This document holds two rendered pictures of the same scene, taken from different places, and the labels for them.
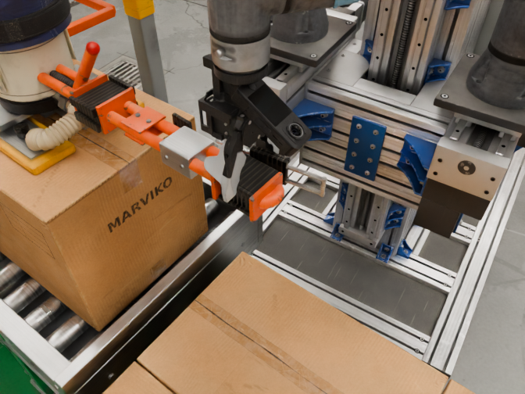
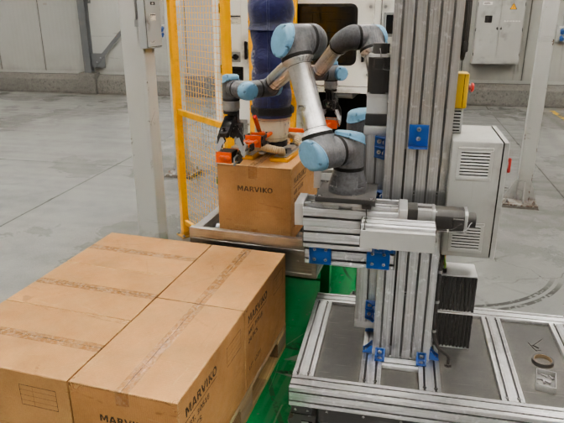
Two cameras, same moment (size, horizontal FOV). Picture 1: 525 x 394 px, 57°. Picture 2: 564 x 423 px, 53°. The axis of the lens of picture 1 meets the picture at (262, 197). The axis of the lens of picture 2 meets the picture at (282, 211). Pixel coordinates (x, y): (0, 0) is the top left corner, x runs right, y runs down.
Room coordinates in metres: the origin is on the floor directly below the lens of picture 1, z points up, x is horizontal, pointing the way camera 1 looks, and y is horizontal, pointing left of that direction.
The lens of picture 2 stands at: (-0.08, -2.35, 1.69)
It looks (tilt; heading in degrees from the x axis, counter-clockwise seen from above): 20 degrees down; 70
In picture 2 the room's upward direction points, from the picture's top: straight up
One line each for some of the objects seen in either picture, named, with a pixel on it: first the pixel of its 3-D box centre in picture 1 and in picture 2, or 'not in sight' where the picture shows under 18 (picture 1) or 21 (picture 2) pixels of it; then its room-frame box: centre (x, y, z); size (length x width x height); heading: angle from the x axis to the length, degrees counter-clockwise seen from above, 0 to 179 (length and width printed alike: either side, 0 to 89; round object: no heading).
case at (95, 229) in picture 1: (64, 174); (271, 187); (0.91, 0.51, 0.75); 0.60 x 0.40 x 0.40; 53
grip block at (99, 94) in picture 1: (105, 103); (255, 139); (0.76, 0.30, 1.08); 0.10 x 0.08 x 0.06; 142
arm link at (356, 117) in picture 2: not in sight; (360, 122); (1.14, -0.09, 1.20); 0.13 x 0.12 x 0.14; 178
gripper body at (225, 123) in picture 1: (237, 98); (232, 123); (0.57, 0.03, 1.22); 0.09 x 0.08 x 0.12; 53
